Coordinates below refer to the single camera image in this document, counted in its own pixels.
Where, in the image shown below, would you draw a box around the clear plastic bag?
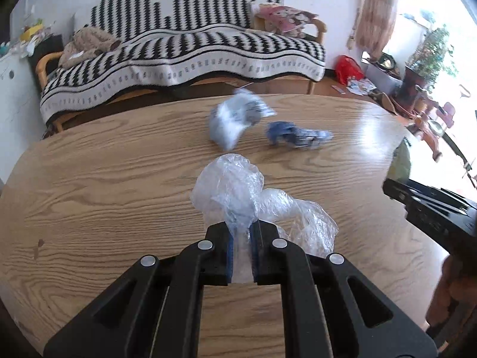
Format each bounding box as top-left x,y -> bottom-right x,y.
190,154 -> 339,284

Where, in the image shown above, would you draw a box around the white blue printed wrapper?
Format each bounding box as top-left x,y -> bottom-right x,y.
209,88 -> 276,152

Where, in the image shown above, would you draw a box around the silver green cigarette pack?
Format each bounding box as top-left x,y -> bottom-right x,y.
386,138 -> 411,183

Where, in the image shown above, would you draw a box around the person's right hand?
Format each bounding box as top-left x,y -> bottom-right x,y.
425,255 -> 476,326

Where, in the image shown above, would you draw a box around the pink kids tricycle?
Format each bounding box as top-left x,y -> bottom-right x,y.
407,84 -> 455,163

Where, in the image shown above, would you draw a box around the papers on floor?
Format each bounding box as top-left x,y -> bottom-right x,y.
346,77 -> 377,96

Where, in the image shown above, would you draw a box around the green potted plant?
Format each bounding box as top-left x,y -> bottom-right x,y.
394,25 -> 458,113

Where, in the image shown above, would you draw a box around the blue crumpled wrapper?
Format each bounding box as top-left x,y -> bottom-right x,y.
266,121 -> 334,149

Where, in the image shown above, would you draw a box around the red plastic bag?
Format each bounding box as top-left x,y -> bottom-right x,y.
335,55 -> 365,86

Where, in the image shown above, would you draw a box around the patterned beige curtain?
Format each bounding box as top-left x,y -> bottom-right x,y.
349,0 -> 398,61

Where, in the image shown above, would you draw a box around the white side cabinet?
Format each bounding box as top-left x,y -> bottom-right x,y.
0,53 -> 46,183

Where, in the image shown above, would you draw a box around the pink cartoon cushion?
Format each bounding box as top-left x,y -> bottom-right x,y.
250,2 -> 318,39

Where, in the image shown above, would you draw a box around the black white striped sofa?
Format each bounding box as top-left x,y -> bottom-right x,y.
40,0 -> 326,124

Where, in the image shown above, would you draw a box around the brown plush toy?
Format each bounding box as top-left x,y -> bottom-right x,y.
58,26 -> 121,70

